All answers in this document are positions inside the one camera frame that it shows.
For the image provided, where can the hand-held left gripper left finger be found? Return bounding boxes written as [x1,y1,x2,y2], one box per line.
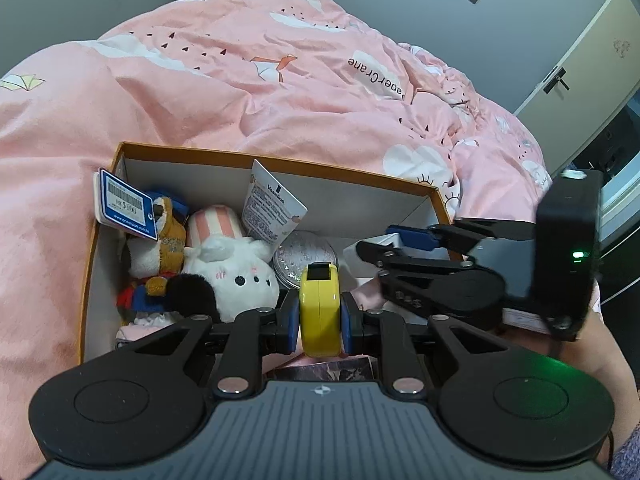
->
[132,290,302,398]

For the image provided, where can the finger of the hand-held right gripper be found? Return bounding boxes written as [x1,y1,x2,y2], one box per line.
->
[355,240,477,274]
[385,217,539,257]

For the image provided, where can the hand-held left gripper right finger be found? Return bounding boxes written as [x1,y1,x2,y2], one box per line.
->
[340,290,507,397]

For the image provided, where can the yellow tape measure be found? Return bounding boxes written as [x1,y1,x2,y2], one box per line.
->
[298,262,344,359]

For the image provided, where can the white hand cream tube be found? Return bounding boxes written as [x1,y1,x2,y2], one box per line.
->
[240,159,309,249]

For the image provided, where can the duck plush keychain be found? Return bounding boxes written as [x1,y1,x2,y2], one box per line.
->
[116,190,192,312]

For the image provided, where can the orange cardboard box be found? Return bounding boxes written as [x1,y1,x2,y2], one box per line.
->
[76,141,464,367]

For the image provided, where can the person's right hand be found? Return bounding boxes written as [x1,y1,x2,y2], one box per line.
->
[500,282,640,442]

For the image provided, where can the dark photo card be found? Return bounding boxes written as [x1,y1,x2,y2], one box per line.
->
[272,356,382,384]

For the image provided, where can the round glitter compact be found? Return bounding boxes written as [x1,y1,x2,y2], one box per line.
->
[272,230,340,291]

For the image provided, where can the white bunny plush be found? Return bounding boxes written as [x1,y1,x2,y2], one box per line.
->
[181,204,282,324]

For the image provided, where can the dark glass cabinet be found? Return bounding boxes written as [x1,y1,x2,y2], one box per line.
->
[554,94,640,306]

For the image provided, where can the pink pouch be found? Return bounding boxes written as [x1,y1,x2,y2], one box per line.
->
[114,309,177,347]

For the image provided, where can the cream door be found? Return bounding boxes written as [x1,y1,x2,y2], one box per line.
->
[514,0,640,117]

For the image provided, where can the blue price tag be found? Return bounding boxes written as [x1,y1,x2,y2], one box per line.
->
[93,167,160,242]

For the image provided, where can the pink printed blanket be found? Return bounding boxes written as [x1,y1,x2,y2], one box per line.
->
[0,0,556,461]

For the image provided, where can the black door handle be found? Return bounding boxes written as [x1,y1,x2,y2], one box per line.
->
[543,66,571,94]

